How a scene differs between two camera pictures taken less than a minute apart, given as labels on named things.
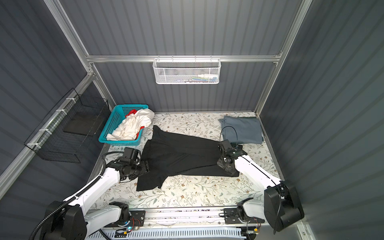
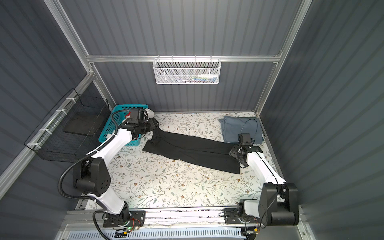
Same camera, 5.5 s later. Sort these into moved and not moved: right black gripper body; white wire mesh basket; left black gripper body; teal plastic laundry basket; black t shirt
Moved: black t shirt; left black gripper body; right black gripper body
Not moved: teal plastic laundry basket; white wire mesh basket
